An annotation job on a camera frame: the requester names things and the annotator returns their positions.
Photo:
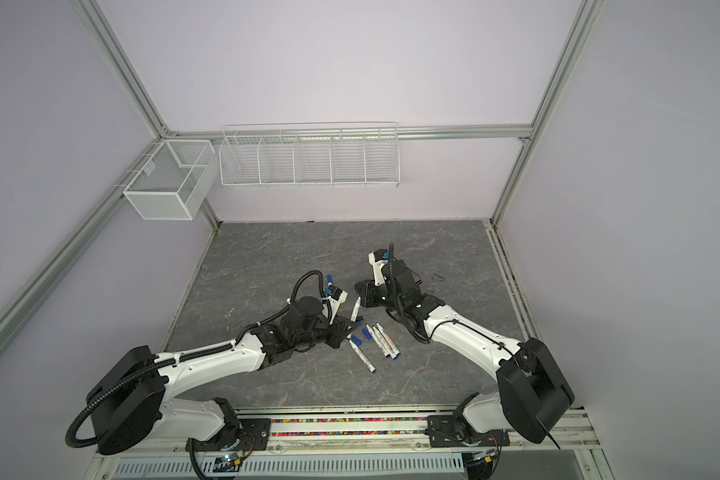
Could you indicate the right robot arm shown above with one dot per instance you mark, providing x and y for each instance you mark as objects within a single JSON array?
[{"x": 533, "y": 393}]

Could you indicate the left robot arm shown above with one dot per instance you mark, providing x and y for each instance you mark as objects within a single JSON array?
[{"x": 140, "y": 398}]

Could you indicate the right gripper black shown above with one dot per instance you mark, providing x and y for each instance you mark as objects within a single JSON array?
[{"x": 371, "y": 289}]

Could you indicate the white mesh box basket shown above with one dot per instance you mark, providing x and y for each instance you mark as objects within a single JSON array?
[{"x": 174, "y": 181}]

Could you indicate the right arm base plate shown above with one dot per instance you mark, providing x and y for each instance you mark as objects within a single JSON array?
[{"x": 448, "y": 431}]

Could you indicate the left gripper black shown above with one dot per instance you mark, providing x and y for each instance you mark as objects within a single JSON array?
[{"x": 338, "y": 327}]

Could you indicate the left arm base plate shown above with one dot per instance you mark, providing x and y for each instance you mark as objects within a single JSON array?
[{"x": 250, "y": 434}]

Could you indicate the white wire wall basket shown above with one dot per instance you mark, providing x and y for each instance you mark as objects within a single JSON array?
[{"x": 310, "y": 155}]

